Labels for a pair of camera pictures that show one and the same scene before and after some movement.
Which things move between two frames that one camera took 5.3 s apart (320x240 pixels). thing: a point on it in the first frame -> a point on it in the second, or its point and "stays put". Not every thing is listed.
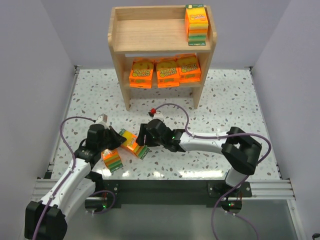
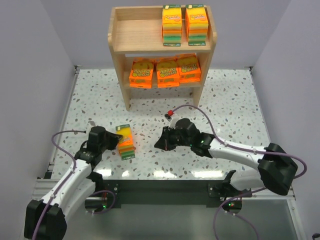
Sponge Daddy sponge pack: (196, 24) stays put
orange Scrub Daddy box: (188, 67) stays put
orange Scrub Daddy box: (168, 75) stays put
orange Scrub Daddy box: (141, 74) stays put
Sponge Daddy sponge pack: (130, 144) -> (172, 24)
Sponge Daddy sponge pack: (111, 159) -> (126, 149)
